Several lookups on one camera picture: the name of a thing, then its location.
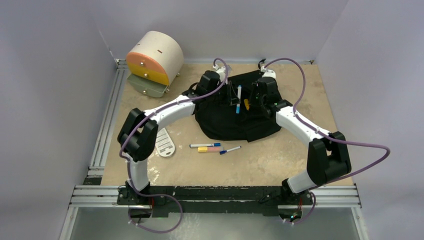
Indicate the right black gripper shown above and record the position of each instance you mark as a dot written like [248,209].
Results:
[255,88]

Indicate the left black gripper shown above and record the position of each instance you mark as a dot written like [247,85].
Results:
[233,100]

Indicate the black student backpack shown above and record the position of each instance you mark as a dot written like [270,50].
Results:
[241,110]

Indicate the white marker blue cap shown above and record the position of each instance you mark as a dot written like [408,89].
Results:
[202,145]

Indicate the yellow pink highlighter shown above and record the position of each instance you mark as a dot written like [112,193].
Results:
[210,149]

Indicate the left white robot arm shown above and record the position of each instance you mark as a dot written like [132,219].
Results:
[137,137]

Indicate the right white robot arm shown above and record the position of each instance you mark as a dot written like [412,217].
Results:
[327,159]

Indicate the white oval label card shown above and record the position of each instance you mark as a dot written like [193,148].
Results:
[164,145]

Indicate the cream round drawer cabinet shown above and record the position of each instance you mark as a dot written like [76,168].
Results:
[154,62]

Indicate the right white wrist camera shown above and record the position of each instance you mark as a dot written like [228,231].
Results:
[268,73]

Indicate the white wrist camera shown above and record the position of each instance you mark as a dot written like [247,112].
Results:
[222,69]
[268,73]

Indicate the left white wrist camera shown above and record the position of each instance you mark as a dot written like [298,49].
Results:
[222,69]

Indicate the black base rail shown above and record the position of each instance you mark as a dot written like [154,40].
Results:
[268,201]

